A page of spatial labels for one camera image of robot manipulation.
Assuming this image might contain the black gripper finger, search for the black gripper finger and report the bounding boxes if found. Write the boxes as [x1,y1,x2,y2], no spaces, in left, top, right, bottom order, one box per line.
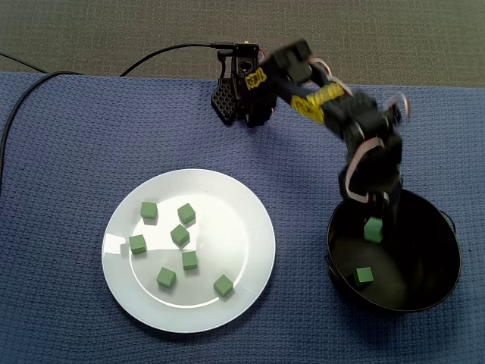
[381,189,400,237]
[365,196,380,220]

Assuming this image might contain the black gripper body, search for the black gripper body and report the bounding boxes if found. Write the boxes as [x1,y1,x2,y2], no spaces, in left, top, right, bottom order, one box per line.
[338,124,403,202]

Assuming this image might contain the green foam cube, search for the green foam cube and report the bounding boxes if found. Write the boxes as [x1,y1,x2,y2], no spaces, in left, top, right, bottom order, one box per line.
[181,250,199,271]
[363,217,383,243]
[170,224,190,246]
[212,274,234,297]
[353,266,374,286]
[177,202,197,225]
[155,266,177,289]
[139,201,158,220]
[128,234,148,255]

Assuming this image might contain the white round plate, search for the white round plate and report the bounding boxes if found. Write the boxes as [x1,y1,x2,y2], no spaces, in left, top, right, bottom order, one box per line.
[101,168,277,334]

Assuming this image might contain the black metal pot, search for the black metal pot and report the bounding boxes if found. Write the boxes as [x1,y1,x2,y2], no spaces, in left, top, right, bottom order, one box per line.
[325,185,462,314]

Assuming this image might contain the blue waffle cloth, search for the blue waffle cloth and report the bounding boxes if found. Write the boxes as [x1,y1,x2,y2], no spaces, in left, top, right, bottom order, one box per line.
[0,71,485,364]

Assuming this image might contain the white red servo cable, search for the white red servo cable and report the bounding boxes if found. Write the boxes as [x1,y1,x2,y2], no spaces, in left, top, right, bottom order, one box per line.
[343,136,386,202]

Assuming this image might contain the black cable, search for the black cable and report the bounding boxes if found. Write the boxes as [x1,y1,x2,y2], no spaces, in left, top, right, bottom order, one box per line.
[0,42,236,170]
[0,51,50,74]

